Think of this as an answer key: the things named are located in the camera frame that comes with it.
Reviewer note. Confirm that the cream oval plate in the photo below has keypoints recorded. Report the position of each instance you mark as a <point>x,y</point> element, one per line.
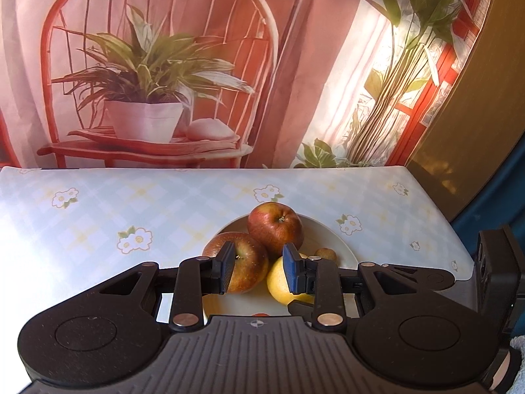
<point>320,234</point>

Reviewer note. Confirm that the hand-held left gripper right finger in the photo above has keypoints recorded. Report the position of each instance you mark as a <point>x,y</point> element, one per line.
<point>290,269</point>

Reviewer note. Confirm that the brown wooden door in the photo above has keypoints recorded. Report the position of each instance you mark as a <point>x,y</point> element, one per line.
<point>471,111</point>

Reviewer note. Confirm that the round yellow lemon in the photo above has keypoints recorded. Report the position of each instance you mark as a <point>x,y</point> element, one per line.
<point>277,281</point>

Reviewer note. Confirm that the small green lime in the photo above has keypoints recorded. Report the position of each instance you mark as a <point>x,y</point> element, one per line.
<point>326,253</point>

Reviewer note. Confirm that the printed backdrop cloth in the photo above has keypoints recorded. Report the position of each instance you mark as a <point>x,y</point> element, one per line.
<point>320,69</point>

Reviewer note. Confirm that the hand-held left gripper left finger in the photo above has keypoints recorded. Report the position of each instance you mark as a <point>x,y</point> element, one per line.
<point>226,269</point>

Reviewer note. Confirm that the dark blue cloth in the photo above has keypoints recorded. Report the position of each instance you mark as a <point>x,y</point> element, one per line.
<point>492,213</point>

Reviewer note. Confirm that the person's right forearm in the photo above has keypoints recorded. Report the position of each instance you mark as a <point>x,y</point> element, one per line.
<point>516,349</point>

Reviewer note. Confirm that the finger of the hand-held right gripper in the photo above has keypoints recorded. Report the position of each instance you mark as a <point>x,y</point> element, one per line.
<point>301,308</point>
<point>434,279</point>

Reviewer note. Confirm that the red green-tinged apple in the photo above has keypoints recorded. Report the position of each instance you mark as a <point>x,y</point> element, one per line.
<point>250,262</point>

